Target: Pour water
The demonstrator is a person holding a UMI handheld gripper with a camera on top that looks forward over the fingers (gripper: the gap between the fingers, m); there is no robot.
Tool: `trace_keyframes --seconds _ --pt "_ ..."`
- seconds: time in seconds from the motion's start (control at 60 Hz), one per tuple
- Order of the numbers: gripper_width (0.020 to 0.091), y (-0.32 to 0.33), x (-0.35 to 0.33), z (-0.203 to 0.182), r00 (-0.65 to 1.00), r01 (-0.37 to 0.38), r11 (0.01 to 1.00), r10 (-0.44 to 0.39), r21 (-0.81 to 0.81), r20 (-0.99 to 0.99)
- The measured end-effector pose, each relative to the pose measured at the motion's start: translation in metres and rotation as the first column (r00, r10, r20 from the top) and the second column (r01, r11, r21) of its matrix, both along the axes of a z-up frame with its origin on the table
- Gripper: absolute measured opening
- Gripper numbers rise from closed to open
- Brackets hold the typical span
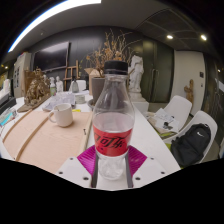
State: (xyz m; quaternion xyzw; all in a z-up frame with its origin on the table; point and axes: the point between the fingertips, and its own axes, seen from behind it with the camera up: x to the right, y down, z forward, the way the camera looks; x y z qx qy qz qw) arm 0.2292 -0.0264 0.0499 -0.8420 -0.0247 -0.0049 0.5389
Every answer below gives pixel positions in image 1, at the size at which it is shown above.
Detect printed newspaper sheets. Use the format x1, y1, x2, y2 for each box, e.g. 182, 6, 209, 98
42, 92, 77, 112

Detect wooden figure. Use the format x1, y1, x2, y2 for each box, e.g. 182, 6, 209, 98
183, 78, 195, 105

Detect black backpack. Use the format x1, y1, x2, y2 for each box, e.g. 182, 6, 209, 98
170, 123, 212, 168

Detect colourful painting sheet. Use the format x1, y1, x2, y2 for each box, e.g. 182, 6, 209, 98
0, 107, 18, 128

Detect dried plant in grey pot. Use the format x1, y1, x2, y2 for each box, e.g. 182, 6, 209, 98
84, 29, 134, 106

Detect beige wooden drawing board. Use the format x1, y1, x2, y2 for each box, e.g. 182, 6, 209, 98
2, 109, 94, 175

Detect small grey ceramic cup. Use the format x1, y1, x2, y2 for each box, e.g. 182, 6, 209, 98
74, 94, 87, 105

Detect brown cardboard box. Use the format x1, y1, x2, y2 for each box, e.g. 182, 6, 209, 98
83, 67, 101, 96

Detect loose papers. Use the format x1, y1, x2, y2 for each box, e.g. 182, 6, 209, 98
144, 107, 181, 138

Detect small white plaster bust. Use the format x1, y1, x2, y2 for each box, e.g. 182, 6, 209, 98
55, 75, 64, 94

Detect clear red-labelled drink bottle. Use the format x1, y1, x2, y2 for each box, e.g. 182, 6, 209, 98
91, 60, 136, 182

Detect long ceiling strip light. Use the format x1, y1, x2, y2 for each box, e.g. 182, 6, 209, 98
8, 0, 103, 53

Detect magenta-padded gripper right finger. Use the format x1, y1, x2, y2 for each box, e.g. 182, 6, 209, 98
124, 145, 168, 189

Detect white cabinet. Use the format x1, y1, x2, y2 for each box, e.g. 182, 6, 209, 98
12, 51, 33, 98

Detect black flat boxes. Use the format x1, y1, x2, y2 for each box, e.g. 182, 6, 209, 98
0, 93, 17, 114

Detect white ceramic mug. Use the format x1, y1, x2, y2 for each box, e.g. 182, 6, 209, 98
47, 102, 74, 128

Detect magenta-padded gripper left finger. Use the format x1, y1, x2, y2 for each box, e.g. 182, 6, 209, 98
55, 144, 100, 189

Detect brown clay sculpture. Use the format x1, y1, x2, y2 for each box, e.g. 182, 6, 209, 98
17, 67, 52, 113

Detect black wall screen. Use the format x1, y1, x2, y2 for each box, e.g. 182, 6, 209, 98
31, 41, 71, 72

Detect wooden easel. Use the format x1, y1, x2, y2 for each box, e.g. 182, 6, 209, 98
63, 59, 81, 91

